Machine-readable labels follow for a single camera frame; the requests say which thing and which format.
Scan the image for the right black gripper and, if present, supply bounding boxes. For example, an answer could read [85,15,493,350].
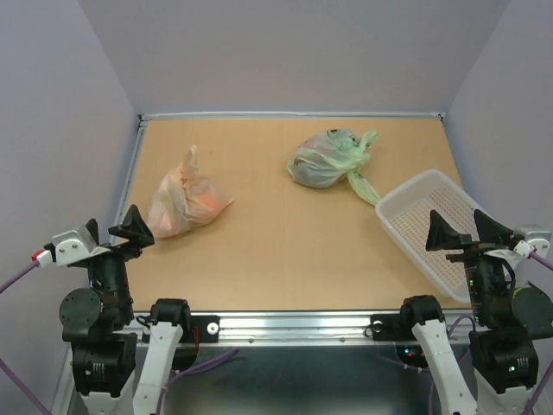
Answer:
[426,206,514,322]

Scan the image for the white banana-print plastic bag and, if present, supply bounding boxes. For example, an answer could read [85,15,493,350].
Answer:
[146,145,233,239]

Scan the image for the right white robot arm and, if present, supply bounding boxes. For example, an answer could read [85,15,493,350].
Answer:
[397,210,552,414]

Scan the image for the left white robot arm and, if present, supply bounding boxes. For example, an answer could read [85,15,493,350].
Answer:
[52,205,193,414]

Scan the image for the green tied plastic bag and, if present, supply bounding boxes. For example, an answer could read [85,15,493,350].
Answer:
[286,129,381,206]

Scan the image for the white plastic mesh basket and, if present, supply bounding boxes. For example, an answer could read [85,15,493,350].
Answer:
[375,169,481,303]

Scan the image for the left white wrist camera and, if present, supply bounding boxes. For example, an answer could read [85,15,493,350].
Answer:
[31,226,99,268]

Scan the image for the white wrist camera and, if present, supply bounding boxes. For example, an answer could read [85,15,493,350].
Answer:
[31,226,99,268]
[513,225,552,259]

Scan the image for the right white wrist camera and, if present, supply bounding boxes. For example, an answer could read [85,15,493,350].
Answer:
[513,225,552,259]

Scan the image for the aluminium front rail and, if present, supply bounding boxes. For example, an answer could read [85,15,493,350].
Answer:
[129,309,476,347]

